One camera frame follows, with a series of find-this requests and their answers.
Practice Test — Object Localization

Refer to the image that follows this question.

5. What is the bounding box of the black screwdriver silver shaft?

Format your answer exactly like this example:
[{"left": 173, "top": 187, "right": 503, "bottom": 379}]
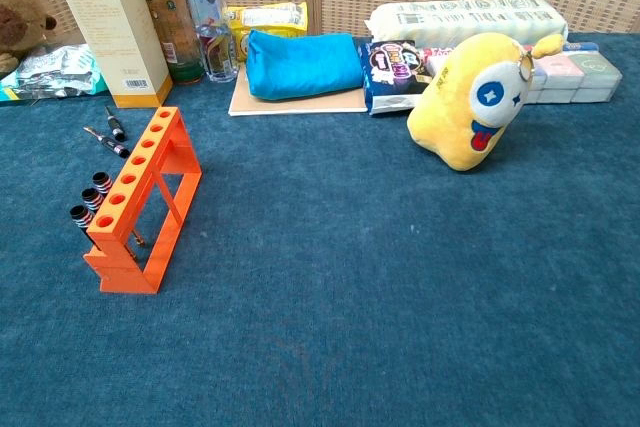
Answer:
[{"left": 104, "top": 105, "right": 128, "bottom": 143}]

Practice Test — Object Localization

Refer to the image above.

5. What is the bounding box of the black screwdriver copper tip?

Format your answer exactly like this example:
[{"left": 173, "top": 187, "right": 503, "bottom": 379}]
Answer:
[{"left": 83, "top": 125, "right": 131, "bottom": 160}]

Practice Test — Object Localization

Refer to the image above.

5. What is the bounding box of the orange screwdriver rack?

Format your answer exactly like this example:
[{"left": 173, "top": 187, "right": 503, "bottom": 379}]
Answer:
[{"left": 82, "top": 106, "right": 203, "bottom": 295}]

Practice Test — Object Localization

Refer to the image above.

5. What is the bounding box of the tan flat board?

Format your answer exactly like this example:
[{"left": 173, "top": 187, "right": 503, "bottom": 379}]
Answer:
[{"left": 228, "top": 64, "right": 370, "bottom": 117}]

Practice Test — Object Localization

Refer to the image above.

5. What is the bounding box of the blue carpet table cover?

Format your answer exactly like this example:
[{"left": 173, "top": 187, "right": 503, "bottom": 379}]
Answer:
[{"left": 0, "top": 31, "right": 640, "bottom": 427}]

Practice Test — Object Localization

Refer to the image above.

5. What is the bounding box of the blue cloth pouch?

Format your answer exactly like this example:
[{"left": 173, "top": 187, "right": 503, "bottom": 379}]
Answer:
[{"left": 245, "top": 29, "right": 365, "bottom": 101}]

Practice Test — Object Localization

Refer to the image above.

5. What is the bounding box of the dark purple pad pack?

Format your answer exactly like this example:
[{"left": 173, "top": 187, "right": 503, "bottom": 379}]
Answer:
[{"left": 357, "top": 39, "right": 431, "bottom": 117}]

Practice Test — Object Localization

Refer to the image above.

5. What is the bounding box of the yellow plush toy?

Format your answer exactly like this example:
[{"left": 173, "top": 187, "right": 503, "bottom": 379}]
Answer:
[{"left": 406, "top": 31, "right": 566, "bottom": 173}]

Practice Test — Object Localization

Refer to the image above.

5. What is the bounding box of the yellow snack bag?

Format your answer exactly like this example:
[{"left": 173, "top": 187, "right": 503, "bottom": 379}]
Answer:
[{"left": 225, "top": 1, "right": 309, "bottom": 63}]

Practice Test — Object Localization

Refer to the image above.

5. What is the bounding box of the white paper roll pack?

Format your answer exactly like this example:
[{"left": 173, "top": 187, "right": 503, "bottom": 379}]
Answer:
[{"left": 363, "top": 0, "right": 570, "bottom": 51}]

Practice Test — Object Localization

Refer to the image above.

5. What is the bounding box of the clear water bottle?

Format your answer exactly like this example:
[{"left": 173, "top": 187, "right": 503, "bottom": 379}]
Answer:
[{"left": 186, "top": 0, "right": 240, "bottom": 83}]

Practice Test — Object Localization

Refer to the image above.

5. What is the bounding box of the green tea bottle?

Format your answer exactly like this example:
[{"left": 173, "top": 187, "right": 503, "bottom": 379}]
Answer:
[{"left": 136, "top": 0, "right": 206, "bottom": 85}]

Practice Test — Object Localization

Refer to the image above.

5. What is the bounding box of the beige yellow carton box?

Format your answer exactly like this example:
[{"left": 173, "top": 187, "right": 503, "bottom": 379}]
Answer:
[{"left": 49, "top": 0, "right": 174, "bottom": 109}]

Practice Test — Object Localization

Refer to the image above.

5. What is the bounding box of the wet wipes pack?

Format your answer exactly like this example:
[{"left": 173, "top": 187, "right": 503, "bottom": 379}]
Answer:
[{"left": 0, "top": 43, "right": 109, "bottom": 103}]

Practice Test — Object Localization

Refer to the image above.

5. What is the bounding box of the pastel tissue pack bundle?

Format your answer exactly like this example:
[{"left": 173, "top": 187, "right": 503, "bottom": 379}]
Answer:
[{"left": 519, "top": 51, "right": 624, "bottom": 106}]

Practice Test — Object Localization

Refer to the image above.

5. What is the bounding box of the brown capybara plush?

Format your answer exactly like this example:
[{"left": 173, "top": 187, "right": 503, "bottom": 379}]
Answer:
[{"left": 0, "top": 0, "right": 58, "bottom": 79}]

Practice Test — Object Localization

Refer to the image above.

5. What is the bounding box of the black striped-handle screwdriver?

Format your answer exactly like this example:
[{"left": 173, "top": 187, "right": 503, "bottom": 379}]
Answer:
[
  {"left": 69, "top": 204, "right": 101, "bottom": 253},
  {"left": 91, "top": 171, "right": 114, "bottom": 197},
  {"left": 81, "top": 187, "right": 105, "bottom": 213}
]

